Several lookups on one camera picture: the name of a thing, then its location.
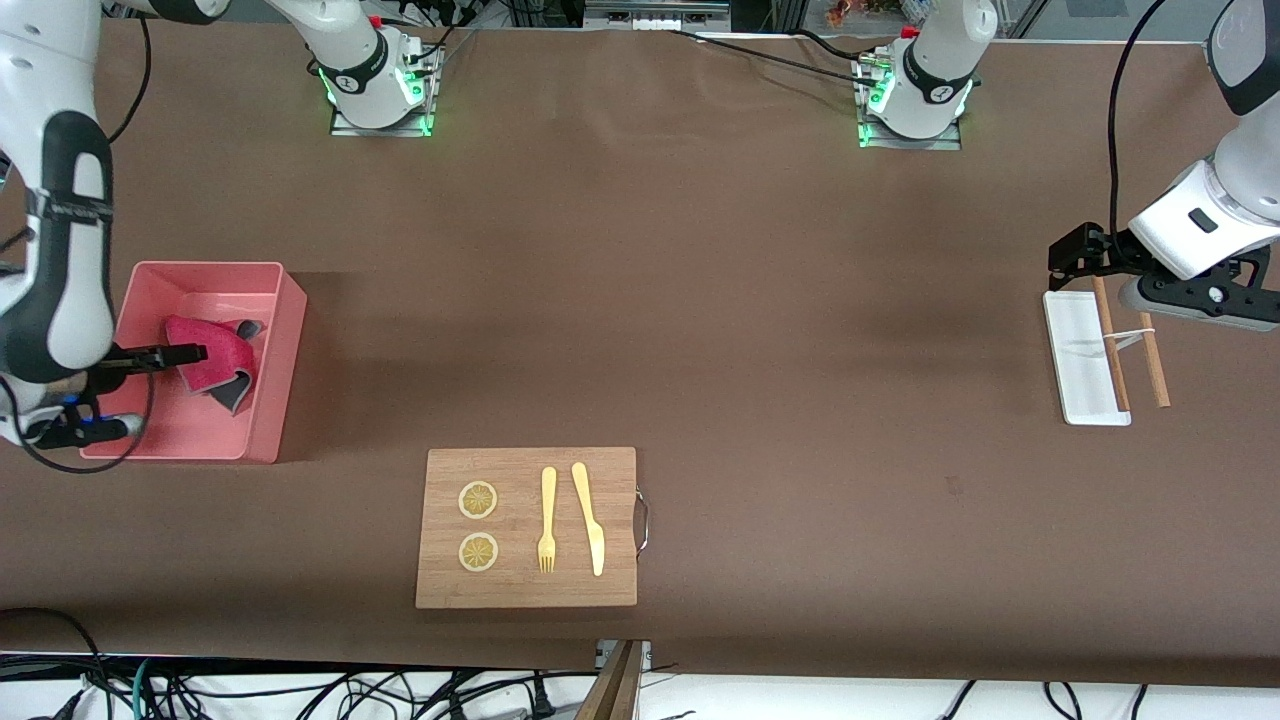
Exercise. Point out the red cloth with grey back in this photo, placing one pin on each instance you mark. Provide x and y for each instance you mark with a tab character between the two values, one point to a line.
215	355

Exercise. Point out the yellow plastic fork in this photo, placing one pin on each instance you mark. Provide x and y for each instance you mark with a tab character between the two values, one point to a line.
548	500

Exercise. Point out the pink plastic bin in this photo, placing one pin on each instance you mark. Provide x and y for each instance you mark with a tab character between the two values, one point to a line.
200	435

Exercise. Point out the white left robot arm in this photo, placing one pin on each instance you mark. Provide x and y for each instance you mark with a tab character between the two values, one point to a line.
935	75

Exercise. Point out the grey power strip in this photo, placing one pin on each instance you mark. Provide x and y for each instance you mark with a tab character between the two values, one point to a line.
655	15

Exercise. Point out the white rectangular tray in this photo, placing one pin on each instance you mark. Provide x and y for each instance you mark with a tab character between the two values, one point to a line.
1080	360

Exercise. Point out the small metal bracket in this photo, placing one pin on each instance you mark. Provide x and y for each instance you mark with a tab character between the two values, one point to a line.
603	655

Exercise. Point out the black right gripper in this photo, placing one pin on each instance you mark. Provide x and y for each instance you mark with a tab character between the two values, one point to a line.
118	360

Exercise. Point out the lemon slice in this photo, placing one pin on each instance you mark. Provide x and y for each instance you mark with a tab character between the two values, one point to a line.
478	500
478	553

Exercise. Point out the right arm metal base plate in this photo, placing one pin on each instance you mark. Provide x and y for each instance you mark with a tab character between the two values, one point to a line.
345	130

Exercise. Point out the wooden cutting board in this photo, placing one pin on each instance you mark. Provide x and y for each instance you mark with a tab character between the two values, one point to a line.
520	590

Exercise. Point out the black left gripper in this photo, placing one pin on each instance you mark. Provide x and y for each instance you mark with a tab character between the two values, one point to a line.
1113	250

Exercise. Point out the yellow plastic knife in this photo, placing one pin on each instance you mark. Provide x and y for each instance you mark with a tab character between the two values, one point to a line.
592	530

